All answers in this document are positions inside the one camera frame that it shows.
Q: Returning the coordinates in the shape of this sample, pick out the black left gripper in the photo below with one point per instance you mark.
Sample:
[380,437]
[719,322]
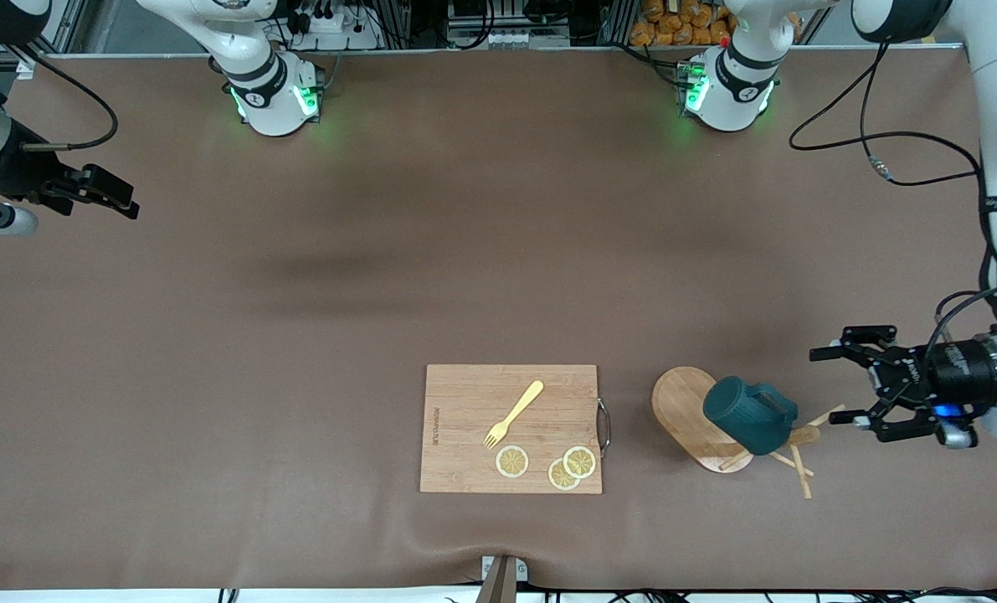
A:
[955,374]

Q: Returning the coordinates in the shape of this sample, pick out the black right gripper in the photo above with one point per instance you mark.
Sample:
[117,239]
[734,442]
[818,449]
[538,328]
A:
[23,173]

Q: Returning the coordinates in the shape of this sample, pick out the dark green ribbed mug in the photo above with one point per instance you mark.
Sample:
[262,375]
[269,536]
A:
[745,414]

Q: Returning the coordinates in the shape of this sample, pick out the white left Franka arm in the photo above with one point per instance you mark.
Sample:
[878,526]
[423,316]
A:
[728,105]

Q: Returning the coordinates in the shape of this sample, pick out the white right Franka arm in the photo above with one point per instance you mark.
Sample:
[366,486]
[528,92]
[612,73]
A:
[268,109]

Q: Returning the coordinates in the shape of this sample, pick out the wooden mug tree rack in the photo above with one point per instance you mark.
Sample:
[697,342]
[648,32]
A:
[682,402]

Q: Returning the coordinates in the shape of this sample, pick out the white power strip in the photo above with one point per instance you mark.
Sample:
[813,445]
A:
[331,23]

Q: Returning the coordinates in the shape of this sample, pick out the dried lemon slice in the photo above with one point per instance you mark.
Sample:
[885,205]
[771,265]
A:
[580,462]
[558,479]
[511,461]

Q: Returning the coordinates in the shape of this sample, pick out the yellow plastic fork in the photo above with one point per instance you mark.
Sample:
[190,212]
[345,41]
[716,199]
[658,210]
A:
[521,404]

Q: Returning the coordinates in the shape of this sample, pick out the orange snack bag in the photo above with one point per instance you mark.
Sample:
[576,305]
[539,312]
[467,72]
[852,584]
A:
[674,29]

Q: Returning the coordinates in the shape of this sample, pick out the bamboo cutting board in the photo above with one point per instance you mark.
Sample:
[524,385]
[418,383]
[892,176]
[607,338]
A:
[465,435]

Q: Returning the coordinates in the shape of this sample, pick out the white multi-socket strip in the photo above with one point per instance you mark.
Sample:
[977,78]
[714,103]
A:
[506,38]

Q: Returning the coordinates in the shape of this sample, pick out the aluminium frame post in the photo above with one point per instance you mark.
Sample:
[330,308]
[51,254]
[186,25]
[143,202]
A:
[71,25]

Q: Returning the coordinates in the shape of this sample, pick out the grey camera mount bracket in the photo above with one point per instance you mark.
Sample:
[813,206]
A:
[502,582]

